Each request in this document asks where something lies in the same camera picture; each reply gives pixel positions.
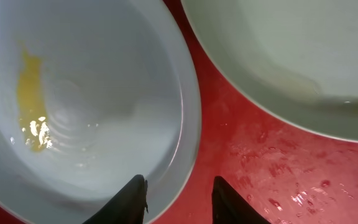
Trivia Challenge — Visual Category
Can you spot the red plastic tray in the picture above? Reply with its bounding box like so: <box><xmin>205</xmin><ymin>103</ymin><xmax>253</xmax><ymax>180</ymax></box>
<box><xmin>0</xmin><ymin>0</ymin><xmax>358</xmax><ymax>224</ymax></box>

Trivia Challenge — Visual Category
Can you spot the mint green round plate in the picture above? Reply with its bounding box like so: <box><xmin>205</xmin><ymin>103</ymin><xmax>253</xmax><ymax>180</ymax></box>
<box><xmin>182</xmin><ymin>0</ymin><xmax>358</xmax><ymax>142</ymax></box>

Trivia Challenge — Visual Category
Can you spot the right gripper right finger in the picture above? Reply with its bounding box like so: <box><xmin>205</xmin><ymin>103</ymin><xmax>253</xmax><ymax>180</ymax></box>
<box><xmin>211</xmin><ymin>176</ymin><xmax>270</xmax><ymax>224</ymax></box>

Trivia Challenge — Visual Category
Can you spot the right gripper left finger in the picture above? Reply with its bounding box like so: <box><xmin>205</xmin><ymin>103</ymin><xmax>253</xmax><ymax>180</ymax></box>
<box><xmin>83</xmin><ymin>174</ymin><xmax>148</xmax><ymax>224</ymax></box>

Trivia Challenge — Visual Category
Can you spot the light blue round plate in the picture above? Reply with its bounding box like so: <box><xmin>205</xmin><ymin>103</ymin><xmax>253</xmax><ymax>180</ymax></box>
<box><xmin>0</xmin><ymin>0</ymin><xmax>201</xmax><ymax>223</ymax></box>

